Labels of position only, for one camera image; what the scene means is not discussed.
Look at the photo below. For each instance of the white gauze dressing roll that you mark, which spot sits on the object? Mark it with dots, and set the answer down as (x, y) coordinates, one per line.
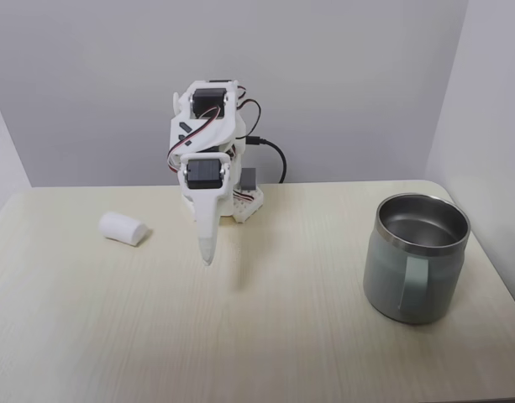
(120, 228)

